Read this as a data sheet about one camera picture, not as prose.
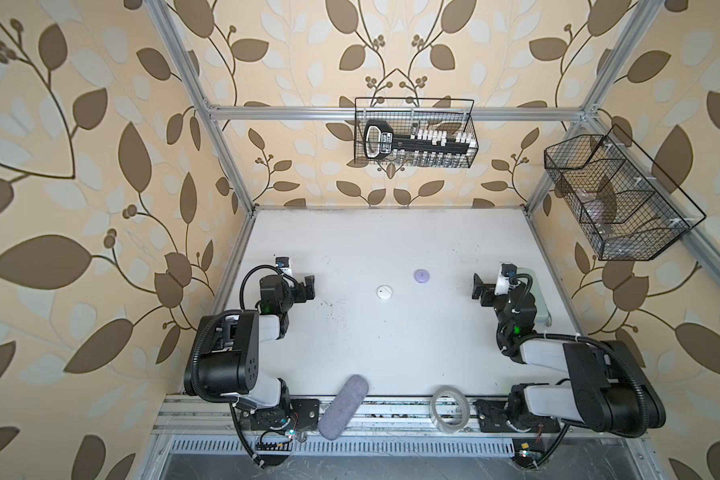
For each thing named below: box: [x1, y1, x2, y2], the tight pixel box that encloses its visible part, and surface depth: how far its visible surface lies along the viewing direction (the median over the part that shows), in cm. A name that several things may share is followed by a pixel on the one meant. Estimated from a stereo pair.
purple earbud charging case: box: [413, 269, 430, 283], surface depth 102 cm
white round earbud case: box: [376, 284, 393, 300], surface depth 98 cm
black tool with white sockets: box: [363, 120, 477, 161], surface depth 84 cm
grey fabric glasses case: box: [318, 374, 369, 441], surface depth 75 cm
